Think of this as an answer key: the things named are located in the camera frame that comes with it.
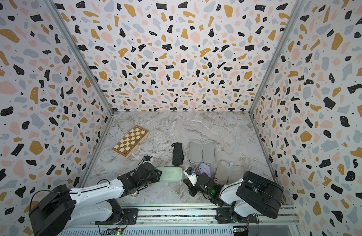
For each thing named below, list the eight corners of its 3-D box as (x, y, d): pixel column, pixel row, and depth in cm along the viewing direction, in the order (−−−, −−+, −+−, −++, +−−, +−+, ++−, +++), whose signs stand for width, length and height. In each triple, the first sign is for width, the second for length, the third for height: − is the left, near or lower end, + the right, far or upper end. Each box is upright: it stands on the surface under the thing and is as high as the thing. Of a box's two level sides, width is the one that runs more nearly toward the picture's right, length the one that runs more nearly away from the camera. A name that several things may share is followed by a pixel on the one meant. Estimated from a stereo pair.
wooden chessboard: (113, 151, 100) (111, 148, 98) (137, 127, 114) (136, 124, 111) (127, 159, 97) (125, 156, 94) (150, 133, 111) (149, 130, 108)
